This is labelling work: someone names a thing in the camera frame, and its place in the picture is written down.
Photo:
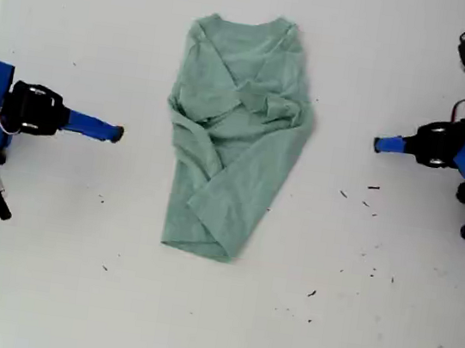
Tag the green t-shirt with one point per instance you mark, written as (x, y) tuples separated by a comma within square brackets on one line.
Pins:
[(237, 140)]

